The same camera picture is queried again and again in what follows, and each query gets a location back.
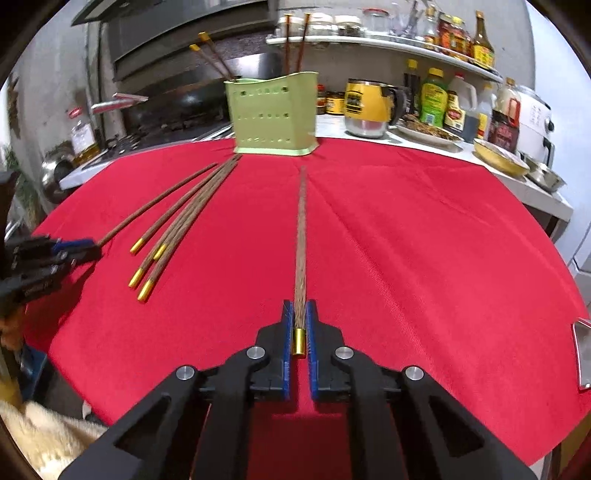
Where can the cream fleece garment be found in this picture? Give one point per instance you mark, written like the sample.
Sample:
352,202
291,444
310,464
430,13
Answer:
41,434

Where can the white kitchen appliance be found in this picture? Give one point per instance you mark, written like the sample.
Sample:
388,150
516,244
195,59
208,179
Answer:
535,124

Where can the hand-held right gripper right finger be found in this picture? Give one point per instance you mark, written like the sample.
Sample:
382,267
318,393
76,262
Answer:
314,378

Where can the oil bottle red label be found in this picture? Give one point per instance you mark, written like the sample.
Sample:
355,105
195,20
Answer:
504,120

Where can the orange sauce bottle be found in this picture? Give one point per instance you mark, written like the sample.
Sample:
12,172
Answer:
452,34

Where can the yellow bowl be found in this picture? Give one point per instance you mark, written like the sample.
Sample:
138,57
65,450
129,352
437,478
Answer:
501,159

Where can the yellow steel mug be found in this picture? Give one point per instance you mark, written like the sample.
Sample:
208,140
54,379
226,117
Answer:
369,108

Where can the dark bottle yellow cap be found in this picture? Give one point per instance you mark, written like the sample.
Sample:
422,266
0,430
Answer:
412,87

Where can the large dark vinegar jug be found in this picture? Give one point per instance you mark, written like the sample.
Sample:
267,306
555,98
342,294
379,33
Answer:
459,108

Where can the wooden chopstick gold cap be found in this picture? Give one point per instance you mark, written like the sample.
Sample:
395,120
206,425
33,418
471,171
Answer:
210,62
303,46
286,46
152,258
157,203
301,240
168,241
184,204
156,274
217,57

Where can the small dark sauce jar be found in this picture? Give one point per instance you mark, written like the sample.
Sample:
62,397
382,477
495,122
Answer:
335,104

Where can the green plastic utensil holder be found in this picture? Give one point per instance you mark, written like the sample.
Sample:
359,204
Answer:
268,115

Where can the red lid sauce jar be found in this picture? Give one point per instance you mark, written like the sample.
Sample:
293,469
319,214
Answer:
322,99

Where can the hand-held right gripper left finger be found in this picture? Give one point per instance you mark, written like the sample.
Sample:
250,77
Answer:
286,378

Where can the green bottle yellow cap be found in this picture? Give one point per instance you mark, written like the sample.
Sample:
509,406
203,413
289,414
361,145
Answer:
432,99

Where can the clear cooking oil bottle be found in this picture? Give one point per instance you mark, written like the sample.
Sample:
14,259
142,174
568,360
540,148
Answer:
84,138

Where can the tall dark soy bottle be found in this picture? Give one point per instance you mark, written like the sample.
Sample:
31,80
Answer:
482,44

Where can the white lid spice jar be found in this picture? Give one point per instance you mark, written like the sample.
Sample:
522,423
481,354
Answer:
321,24
348,26
295,28

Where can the white wall shelf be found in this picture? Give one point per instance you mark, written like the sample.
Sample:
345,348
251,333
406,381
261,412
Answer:
392,48

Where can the large steel bowl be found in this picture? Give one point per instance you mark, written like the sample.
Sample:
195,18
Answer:
545,175

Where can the clear glass utensil jar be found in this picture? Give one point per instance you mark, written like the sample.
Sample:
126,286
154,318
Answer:
406,21

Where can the black glass gas stove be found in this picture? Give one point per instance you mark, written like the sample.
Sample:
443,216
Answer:
161,134

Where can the small clear sauce bottle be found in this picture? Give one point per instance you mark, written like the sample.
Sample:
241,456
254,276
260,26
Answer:
430,27

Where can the person's left hand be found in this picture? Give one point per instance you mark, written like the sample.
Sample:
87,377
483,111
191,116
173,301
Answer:
11,330

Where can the plate of food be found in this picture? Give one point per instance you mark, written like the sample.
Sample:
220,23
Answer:
429,131

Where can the black range hood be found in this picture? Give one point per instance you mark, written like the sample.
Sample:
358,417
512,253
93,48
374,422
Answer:
184,37

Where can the grey flat object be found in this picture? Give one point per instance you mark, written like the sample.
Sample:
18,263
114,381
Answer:
584,355

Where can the red tablecloth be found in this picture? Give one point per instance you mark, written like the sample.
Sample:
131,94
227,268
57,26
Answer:
415,254

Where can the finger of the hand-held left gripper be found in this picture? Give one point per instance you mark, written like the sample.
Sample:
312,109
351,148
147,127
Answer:
51,270
74,244

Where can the red lid glass jar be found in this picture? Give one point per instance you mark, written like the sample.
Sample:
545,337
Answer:
376,21

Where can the steel pot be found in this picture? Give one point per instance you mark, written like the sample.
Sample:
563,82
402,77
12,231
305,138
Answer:
57,177

